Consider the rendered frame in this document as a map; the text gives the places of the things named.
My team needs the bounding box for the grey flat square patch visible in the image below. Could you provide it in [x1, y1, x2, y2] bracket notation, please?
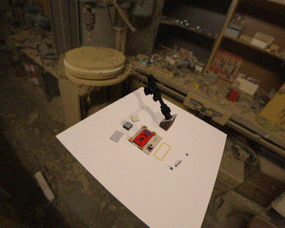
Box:
[110, 131, 123, 142]

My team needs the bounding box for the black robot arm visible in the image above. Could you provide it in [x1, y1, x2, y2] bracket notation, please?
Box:
[144, 74, 172, 120]

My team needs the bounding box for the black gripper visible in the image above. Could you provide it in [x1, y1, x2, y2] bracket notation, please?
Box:
[148, 82, 160, 102]

